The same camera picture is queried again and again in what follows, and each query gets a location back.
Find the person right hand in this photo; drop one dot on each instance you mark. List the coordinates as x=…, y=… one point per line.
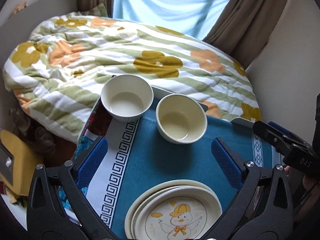
x=304, y=190

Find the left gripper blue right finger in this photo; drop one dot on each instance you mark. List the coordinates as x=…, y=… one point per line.
x=230, y=162

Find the duck cartoon deep plate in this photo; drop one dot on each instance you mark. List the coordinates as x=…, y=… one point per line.
x=177, y=212

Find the small plush toy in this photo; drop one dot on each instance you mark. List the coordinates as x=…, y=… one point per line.
x=18, y=8

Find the yellow object on floor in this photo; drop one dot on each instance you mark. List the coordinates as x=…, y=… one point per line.
x=18, y=162

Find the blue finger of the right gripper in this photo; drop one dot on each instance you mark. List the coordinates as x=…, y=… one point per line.
x=279, y=128

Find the floral striped duvet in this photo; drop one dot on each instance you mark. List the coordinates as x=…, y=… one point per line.
x=57, y=75

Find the white ribbed bowl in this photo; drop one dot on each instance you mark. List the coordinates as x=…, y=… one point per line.
x=126, y=97

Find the right brown curtain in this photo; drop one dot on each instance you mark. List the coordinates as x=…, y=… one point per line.
x=244, y=27

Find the blue patterned tablecloth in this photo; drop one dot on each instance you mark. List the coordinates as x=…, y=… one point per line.
x=139, y=158

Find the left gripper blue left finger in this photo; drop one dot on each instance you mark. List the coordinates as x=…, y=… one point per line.
x=88, y=157

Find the grey bed headboard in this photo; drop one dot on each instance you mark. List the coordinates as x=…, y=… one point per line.
x=18, y=28

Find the green striped pillow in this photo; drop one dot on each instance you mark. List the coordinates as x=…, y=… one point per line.
x=100, y=10

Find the cream round bowl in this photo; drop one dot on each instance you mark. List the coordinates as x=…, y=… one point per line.
x=180, y=119

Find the light blue window cloth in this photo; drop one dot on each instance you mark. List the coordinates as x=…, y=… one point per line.
x=190, y=17

